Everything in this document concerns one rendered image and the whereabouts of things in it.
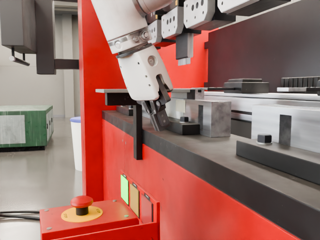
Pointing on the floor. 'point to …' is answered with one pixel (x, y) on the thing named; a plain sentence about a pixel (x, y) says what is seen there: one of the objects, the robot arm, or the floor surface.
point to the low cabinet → (25, 127)
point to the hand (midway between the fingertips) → (160, 120)
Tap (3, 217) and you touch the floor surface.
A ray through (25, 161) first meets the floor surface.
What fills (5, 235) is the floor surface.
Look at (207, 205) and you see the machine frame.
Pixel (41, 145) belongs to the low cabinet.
